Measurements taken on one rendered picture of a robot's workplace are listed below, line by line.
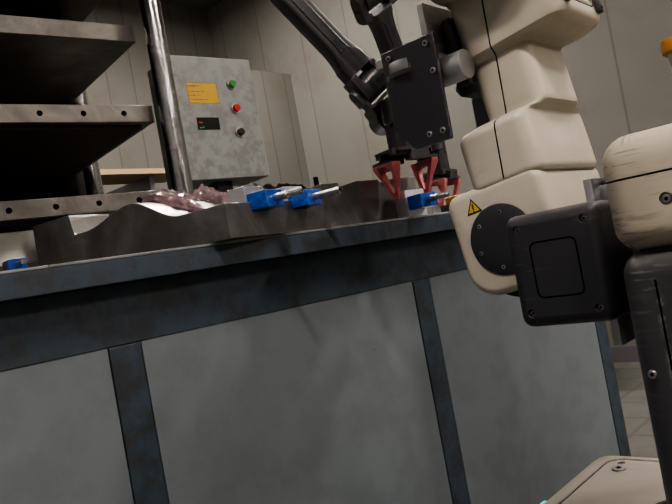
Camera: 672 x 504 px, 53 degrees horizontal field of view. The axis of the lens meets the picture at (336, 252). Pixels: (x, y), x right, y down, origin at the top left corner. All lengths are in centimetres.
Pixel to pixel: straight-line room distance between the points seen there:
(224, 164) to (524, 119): 138
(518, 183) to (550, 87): 16
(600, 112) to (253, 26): 267
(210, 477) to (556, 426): 92
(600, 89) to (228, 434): 292
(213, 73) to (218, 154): 27
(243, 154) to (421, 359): 112
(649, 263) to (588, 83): 297
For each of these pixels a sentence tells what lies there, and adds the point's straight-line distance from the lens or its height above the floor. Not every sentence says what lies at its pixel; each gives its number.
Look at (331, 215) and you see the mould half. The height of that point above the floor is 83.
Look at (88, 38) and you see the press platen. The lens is 214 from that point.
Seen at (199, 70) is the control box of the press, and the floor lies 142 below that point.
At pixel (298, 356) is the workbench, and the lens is 121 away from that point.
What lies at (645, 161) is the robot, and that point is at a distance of 76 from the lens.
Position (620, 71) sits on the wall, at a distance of 366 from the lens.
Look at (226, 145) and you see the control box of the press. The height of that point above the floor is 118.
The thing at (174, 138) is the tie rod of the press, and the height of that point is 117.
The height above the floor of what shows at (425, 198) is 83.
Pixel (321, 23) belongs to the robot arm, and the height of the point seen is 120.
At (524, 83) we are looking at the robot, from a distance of 105.
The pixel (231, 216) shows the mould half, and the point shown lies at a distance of 105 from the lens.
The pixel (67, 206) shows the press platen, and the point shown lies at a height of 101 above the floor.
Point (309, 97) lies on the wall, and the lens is 479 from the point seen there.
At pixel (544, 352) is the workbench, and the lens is 173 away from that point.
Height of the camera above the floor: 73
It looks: 1 degrees up
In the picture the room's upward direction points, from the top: 10 degrees counter-clockwise
